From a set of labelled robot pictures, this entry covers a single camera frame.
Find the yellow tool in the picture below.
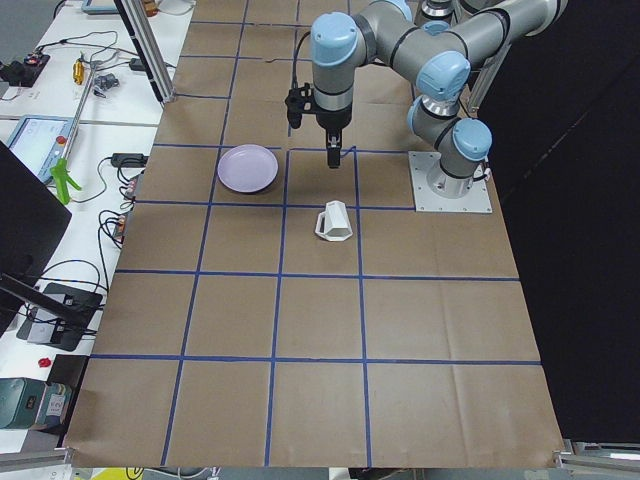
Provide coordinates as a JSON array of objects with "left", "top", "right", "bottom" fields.
[{"left": 72, "top": 58, "right": 85, "bottom": 85}]

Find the black power adapter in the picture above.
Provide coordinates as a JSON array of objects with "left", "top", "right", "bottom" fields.
[{"left": 110, "top": 152, "right": 148, "bottom": 168}]

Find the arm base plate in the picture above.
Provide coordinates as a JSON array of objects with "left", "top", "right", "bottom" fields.
[{"left": 408, "top": 151, "right": 493, "bottom": 214}]

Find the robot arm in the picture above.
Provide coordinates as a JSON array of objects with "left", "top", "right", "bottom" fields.
[{"left": 310, "top": 1, "right": 567, "bottom": 198}]

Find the aluminium frame post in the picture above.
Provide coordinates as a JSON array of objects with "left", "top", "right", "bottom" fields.
[{"left": 114, "top": 0, "right": 176, "bottom": 104}]

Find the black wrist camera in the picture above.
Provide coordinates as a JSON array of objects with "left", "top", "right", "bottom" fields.
[{"left": 285, "top": 82, "right": 316, "bottom": 129}]

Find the lavender plate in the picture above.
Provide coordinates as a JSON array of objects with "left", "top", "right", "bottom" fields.
[{"left": 218, "top": 144, "right": 279, "bottom": 193}]

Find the brown paper table cover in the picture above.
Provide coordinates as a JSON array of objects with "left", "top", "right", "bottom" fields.
[{"left": 65, "top": 1, "right": 562, "bottom": 468}]

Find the black monitor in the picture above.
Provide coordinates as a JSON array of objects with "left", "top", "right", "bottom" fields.
[{"left": 0, "top": 140, "right": 74, "bottom": 336}]

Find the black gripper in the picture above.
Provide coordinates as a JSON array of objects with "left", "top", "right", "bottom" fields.
[{"left": 316, "top": 106, "right": 351, "bottom": 168}]

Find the white angular cup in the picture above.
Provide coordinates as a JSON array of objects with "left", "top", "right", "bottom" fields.
[{"left": 315, "top": 200, "right": 353, "bottom": 242}]

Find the green clamp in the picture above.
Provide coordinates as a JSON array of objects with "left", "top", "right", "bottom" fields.
[{"left": 50, "top": 157, "right": 82, "bottom": 205}]

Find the teach pendant tablet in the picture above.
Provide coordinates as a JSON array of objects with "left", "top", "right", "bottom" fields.
[{"left": 7, "top": 115, "right": 72, "bottom": 183}]

